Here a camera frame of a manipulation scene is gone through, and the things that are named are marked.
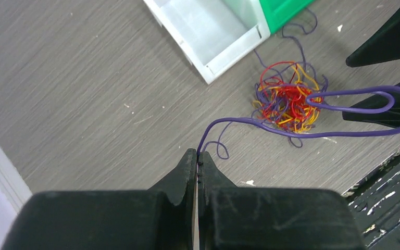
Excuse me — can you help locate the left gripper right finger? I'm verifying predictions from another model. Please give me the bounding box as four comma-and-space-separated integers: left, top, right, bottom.
197, 152, 366, 249

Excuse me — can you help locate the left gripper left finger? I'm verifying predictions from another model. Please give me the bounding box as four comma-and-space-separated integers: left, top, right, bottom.
2, 148, 197, 249

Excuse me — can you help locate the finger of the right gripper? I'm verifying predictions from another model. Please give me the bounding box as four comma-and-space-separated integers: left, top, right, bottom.
342, 72, 400, 135
346, 8, 400, 68

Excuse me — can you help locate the purple thin cable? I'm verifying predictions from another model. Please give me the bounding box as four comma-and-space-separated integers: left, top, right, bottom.
196, 7, 400, 161

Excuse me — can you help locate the coloured cable bundle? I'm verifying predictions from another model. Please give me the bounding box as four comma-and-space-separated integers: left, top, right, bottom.
252, 61, 329, 149

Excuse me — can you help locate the green plastic bin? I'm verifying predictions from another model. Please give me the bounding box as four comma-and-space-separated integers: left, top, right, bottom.
259, 0, 314, 34

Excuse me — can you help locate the white plastic bin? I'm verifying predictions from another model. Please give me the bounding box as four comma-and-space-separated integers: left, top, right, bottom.
144, 0, 271, 84

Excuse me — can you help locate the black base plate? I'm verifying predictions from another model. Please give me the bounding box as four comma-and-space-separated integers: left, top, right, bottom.
342, 149, 400, 249

